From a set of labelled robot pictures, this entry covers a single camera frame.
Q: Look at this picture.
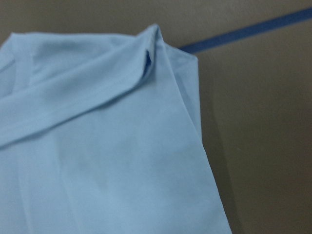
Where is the light blue t-shirt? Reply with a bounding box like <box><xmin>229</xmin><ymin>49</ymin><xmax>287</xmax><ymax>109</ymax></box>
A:
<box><xmin>0</xmin><ymin>24</ymin><xmax>231</xmax><ymax>234</ymax></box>

